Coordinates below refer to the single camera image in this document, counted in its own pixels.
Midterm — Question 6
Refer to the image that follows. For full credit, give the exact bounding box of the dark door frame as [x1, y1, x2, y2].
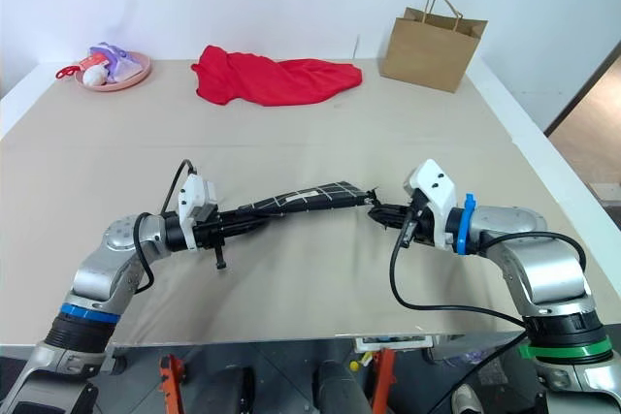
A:
[542, 40, 621, 137]

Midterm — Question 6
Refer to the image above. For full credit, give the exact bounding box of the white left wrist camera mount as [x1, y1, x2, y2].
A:
[177, 175, 220, 252]

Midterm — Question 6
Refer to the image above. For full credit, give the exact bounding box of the red and white small pack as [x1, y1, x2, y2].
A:
[77, 54, 110, 72]

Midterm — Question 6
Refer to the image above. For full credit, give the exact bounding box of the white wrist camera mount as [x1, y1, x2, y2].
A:
[403, 158, 459, 250]
[177, 175, 220, 252]

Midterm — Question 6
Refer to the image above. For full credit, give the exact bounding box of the orange metal stand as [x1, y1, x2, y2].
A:
[158, 354, 188, 414]
[371, 348, 396, 414]

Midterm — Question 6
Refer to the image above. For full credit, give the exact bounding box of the purple plastic packet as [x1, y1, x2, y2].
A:
[88, 41, 147, 83]

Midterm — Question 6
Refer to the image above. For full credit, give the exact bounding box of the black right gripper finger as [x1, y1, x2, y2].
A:
[369, 204, 411, 218]
[373, 215, 407, 231]

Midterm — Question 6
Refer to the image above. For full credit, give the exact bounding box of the white round ball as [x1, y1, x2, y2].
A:
[82, 67, 109, 87]

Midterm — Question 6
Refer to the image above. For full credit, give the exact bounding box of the beige shoe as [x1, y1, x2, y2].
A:
[450, 383, 482, 414]

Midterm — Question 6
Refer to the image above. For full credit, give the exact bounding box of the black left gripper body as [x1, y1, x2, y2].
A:
[193, 212, 235, 271]

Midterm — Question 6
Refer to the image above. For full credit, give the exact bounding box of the brown paper bag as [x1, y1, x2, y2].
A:
[377, 0, 490, 94]

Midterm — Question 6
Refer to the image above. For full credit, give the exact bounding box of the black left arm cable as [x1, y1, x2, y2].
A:
[131, 158, 198, 295]

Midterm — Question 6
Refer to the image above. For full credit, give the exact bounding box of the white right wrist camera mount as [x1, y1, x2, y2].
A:
[403, 158, 459, 250]

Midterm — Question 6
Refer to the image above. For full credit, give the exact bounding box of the pink plate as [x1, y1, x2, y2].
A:
[77, 49, 154, 93]

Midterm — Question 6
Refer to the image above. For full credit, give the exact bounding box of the dark rounded shape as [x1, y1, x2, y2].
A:
[312, 360, 373, 414]

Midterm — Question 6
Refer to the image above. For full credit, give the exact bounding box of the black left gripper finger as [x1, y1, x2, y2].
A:
[224, 220, 271, 241]
[223, 207, 278, 227]

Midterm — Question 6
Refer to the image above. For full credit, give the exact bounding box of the black grid pencil pouch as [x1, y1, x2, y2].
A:
[236, 180, 382, 222]

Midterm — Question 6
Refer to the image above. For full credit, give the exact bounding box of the white label plate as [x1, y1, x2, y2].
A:
[353, 334, 434, 352]

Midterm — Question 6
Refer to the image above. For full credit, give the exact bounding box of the red cloth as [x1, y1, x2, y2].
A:
[190, 44, 364, 109]

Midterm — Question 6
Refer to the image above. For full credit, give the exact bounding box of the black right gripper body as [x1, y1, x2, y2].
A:
[403, 192, 436, 246]

